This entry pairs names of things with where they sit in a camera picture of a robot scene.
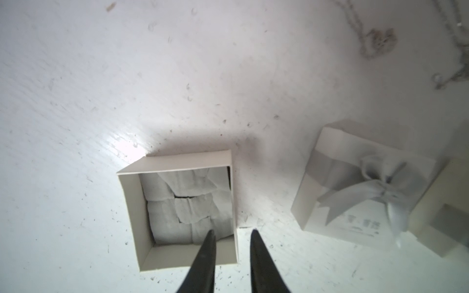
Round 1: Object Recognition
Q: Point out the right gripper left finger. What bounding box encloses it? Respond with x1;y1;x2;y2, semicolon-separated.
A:
177;230;216;293

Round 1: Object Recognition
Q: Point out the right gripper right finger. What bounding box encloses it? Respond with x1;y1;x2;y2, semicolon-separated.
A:
250;230;290;293

